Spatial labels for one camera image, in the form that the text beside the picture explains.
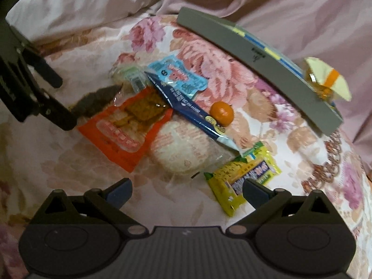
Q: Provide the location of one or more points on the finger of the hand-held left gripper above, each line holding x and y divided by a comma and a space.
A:
43, 66
59, 114

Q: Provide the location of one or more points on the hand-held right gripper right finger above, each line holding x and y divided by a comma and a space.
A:
253, 194

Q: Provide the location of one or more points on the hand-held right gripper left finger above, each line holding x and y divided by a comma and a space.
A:
119, 194

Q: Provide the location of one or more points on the yellow snack packet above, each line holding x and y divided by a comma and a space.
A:
228, 178

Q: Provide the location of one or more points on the orange snack packet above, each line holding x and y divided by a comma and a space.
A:
116, 135

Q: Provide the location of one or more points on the green-label biscuit packet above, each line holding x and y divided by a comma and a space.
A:
125, 75

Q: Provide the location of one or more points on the clear rice cracker packet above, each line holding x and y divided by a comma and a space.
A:
180, 148

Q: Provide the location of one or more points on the tangerine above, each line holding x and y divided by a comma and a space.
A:
221, 113

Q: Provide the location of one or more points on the dark blue snack packet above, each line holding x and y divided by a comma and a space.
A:
186, 108

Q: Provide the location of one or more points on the light blue snack packet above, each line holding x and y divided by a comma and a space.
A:
177, 75

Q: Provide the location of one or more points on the grey cardboard box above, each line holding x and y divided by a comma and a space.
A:
247, 53

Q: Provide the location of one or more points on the floral blanket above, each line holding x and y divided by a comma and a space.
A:
58, 162

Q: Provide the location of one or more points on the pale pink quilt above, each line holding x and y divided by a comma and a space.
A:
72, 3

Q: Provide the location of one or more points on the cream orange-striped snack packet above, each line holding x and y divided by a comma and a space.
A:
330, 78

